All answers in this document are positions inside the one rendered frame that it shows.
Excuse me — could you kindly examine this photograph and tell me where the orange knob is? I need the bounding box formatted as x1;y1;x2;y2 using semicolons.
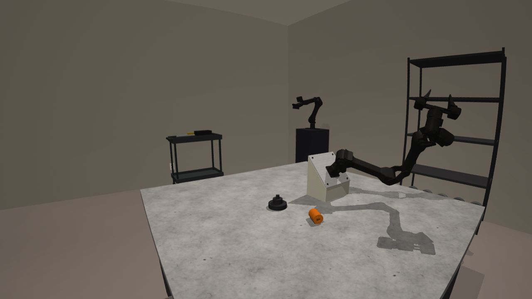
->
309;208;323;224

